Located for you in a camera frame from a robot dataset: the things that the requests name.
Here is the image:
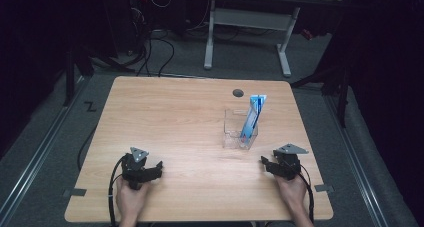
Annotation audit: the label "metal floor rail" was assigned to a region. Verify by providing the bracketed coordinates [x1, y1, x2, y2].
[323, 94, 390, 227]
[0, 76, 92, 221]

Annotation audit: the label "blue white toothpaste tube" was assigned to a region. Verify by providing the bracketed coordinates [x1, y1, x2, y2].
[239, 94, 268, 145]

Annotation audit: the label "person's right hand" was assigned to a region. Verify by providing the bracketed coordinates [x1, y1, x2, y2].
[274, 174, 308, 212]

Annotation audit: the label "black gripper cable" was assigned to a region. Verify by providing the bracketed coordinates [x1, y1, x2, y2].
[106, 154, 129, 227]
[297, 164, 316, 225]

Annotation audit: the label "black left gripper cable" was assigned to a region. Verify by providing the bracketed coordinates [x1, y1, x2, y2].
[106, 154, 129, 227]

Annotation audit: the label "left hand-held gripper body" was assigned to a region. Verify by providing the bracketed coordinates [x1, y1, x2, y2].
[120, 146, 150, 190]

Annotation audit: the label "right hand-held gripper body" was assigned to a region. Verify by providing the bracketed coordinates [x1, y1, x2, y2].
[272, 143, 310, 182]

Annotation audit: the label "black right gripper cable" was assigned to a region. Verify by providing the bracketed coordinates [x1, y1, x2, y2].
[297, 164, 316, 225]

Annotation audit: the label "clear plastic container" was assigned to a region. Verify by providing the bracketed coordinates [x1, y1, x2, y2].
[222, 108, 259, 151]

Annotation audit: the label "thin black floor cable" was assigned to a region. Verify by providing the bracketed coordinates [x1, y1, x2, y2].
[77, 126, 98, 171]

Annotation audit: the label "black floor cables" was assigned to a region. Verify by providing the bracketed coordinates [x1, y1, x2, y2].
[131, 28, 176, 78]

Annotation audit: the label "black metal stand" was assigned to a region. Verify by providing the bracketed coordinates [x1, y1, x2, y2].
[289, 65, 353, 129]
[62, 45, 95, 108]

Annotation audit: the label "white-framed wooden desk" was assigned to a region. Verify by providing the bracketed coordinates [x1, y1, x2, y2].
[203, 0, 344, 78]

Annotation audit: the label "person's left hand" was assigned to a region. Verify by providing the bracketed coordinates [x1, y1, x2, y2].
[114, 177, 152, 221]

